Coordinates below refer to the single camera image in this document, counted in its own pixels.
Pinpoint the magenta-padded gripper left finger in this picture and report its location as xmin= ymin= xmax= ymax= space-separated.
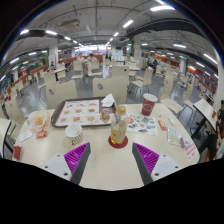
xmin=41 ymin=142 xmax=92 ymax=186

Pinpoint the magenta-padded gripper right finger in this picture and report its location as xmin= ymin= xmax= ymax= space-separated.
xmin=131 ymin=142 xmax=184 ymax=186

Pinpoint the clear bottle with yellow drink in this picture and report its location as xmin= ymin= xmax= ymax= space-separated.
xmin=110 ymin=105 xmax=129 ymax=146

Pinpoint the flat round red coaster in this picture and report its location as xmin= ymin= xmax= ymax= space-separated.
xmin=107 ymin=134 xmax=129 ymax=149

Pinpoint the clear plastic wrapper packet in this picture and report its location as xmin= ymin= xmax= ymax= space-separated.
xmin=166 ymin=126 xmax=184 ymax=148

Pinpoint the colourful printed sticker sheet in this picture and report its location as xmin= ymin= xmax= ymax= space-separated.
xmin=125 ymin=112 xmax=159 ymax=136

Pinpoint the red sauce packet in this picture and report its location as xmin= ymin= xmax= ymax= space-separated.
xmin=157 ymin=119 xmax=168 ymax=132
xmin=35 ymin=129 xmax=48 ymax=140

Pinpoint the pink and white leaflet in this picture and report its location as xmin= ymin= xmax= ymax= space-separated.
xmin=181 ymin=138 xmax=198 ymax=161

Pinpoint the small white sachet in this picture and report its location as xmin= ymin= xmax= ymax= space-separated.
xmin=167 ymin=115 xmax=177 ymax=126

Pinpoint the printed paper tray liner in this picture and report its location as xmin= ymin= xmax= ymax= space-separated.
xmin=54 ymin=99 xmax=101 ymax=127

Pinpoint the clear plastic bag with food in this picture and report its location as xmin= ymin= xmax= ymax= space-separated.
xmin=27 ymin=110 xmax=51 ymax=134

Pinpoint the red paper cup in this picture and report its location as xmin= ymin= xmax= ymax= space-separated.
xmin=141 ymin=92 xmax=159 ymax=117

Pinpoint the white paper card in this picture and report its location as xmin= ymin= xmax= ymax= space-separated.
xmin=18 ymin=129 xmax=34 ymax=144

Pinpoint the dark brown serving tray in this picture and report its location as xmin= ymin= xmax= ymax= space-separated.
xmin=50 ymin=97 xmax=118 ymax=129

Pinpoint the small red box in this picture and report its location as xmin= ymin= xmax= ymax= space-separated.
xmin=12 ymin=144 xmax=23 ymax=162

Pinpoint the crumpled white napkin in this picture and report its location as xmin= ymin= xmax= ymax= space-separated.
xmin=100 ymin=93 xmax=116 ymax=108

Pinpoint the beige wooden chair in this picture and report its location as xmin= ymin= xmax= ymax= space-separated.
xmin=45 ymin=79 xmax=79 ymax=110
xmin=91 ymin=77 xmax=129 ymax=105

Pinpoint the beige side table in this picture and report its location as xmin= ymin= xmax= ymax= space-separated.
xmin=0 ymin=118 xmax=13 ymax=158
xmin=193 ymin=98 xmax=219 ymax=131

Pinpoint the group of beige chairs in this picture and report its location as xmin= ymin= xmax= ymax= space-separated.
xmin=6 ymin=58 xmax=208 ymax=114

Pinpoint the ceiling air conditioner unit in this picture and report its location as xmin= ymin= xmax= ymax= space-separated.
xmin=60 ymin=18 xmax=82 ymax=30

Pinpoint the group of ceiling lights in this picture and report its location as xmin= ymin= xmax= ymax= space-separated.
xmin=0 ymin=4 xmax=221 ymax=83

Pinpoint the white patterned mug, gold handle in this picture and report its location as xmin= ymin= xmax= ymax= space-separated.
xmin=64 ymin=123 xmax=84 ymax=146

